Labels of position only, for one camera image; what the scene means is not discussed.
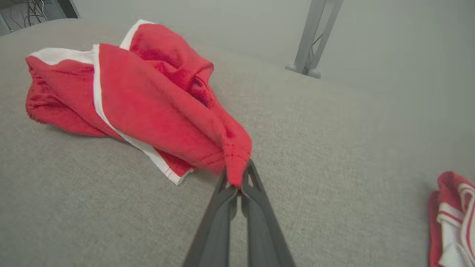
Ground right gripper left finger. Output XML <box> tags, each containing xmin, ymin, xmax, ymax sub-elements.
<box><xmin>183</xmin><ymin>168</ymin><xmax>238</xmax><ymax>267</ymax></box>

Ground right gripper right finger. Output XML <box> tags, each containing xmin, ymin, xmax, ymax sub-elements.
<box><xmin>240</xmin><ymin>159</ymin><xmax>297</xmax><ymax>267</ymax></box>

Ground red shorts with white hem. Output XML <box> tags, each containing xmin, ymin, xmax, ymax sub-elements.
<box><xmin>25</xmin><ymin>19</ymin><xmax>253</xmax><ymax>188</ymax></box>

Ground red jersey with white trim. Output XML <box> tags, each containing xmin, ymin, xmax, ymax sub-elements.
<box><xmin>427</xmin><ymin>171</ymin><xmax>475</xmax><ymax>267</ymax></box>

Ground dark grey panel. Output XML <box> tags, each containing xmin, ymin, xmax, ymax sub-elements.
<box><xmin>56</xmin><ymin>0</ymin><xmax>80</xmax><ymax>19</ymax></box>

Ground grey metal truss post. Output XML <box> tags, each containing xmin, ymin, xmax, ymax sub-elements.
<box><xmin>285</xmin><ymin>0</ymin><xmax>344</xmax><ymax>79</ymax></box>

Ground tangled black cables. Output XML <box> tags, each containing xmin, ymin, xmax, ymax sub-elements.
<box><xmin>11</xmin><ymin>0</ymin><xmax>49</xmax><ymax>27</ymax></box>

